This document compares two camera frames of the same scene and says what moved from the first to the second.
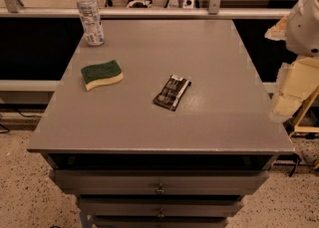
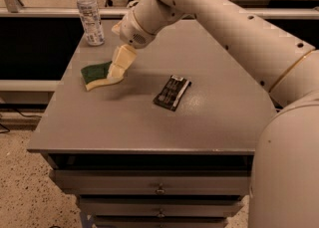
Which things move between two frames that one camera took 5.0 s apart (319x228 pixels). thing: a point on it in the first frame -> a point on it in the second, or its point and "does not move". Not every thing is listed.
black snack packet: [171, 92] does not move
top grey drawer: [159, 181] does not move
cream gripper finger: [279, 31] -> [132, 32]
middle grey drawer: [160, 206] does not move
